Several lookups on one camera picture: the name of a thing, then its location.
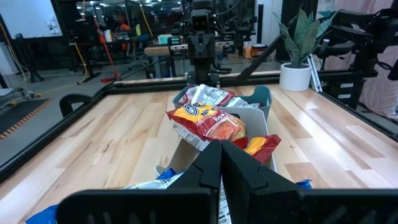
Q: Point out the red floor squeegee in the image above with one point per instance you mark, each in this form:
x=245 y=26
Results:
x=107 y=54

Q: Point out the teal plastic bin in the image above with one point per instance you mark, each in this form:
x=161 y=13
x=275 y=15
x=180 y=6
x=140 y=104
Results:
x=264 y=99

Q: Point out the black equipment rack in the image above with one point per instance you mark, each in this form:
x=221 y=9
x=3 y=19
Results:
x=357 y=40

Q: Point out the snake plant in white pot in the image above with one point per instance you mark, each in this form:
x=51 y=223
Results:
x=295 y=76

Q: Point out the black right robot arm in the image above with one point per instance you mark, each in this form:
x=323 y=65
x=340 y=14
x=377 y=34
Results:
x=203 y=71

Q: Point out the blue Maruchan noodle pack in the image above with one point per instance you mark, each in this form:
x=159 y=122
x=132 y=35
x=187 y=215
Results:
x=149 y=185

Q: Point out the pink curtain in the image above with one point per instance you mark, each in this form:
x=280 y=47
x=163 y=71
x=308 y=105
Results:
x=382 y=93

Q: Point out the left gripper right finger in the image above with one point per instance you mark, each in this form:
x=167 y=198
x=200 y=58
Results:
x=264 y=202

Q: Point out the white plastic bin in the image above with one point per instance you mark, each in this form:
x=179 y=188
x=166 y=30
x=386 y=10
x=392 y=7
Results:
x=258 y=124

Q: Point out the red Maruchan noodle pack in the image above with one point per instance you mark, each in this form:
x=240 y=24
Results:
x=245 y=102
x=208 y=95

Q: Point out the teal storage box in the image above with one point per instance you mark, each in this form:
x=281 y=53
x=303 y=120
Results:
x=164 y=38

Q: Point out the hazard-striped black floor mat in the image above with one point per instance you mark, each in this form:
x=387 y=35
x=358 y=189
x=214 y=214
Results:
x=21 y=116

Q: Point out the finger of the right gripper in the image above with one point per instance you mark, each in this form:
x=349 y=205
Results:
x=208 y=46
x=194 y=46

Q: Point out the orange-red Maruchan noodle pack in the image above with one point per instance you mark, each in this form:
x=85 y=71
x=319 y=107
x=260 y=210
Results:
x=267 y=146
x=214 y=124

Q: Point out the white board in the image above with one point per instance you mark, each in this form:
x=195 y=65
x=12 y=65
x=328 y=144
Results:
x=29 y=17

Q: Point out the black aluminium table frame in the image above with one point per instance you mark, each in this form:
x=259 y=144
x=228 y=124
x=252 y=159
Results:
x=46 y=135

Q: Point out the wooden workbench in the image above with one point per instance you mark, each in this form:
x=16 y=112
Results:
x=161 y=49

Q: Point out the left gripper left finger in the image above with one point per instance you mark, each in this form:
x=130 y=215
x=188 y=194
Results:
x=186 y=205

